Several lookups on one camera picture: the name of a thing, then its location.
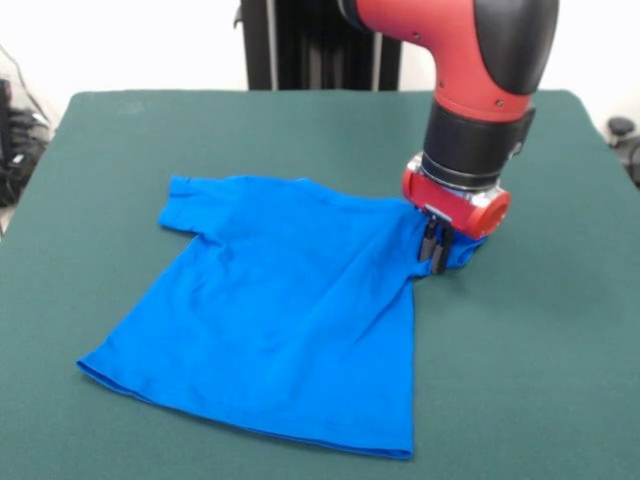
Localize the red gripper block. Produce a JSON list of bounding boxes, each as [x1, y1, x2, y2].
[[401, 154, 513, 276]]

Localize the blue shirt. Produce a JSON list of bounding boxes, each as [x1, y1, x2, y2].
[[75, 173, 489, 461]]

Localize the dark green table cloth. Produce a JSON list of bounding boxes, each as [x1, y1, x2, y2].
[[0, 88, 640, 480]]

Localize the grey stand foot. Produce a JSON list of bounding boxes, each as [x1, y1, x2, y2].
[[605, 116, 640, 190]]

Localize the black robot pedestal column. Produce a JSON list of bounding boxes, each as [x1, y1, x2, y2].
[[233, 0, 406, 92]]

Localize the black cable pile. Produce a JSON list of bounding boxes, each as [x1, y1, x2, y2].
[[0, 77, 55, 209]]

